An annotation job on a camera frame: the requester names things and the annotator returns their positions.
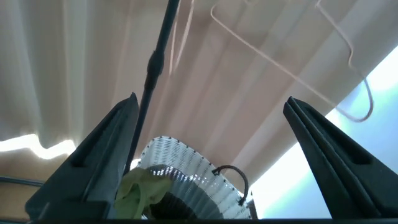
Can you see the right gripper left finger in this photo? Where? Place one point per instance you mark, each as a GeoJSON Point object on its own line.
{"type": "Point", "coordinates": [93, 174]}

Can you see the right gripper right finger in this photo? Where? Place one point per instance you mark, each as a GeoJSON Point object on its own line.
{"type": "Point", "coordinates": [342, 174]}

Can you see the white laundry basket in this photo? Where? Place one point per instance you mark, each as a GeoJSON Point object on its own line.
{"type": "Point", "coordinates": [174, 152]}

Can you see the black clothes rack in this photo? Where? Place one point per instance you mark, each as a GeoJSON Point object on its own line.
{"type": "Point", "coordinates": [155, 65]}

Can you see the green garment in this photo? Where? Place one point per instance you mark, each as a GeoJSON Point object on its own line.
{"type": "Point", "coordinates": [136, 193]}

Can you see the beige curtain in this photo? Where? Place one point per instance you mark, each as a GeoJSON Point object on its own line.
{"type": "Point", "coordinates": [77, 62]}

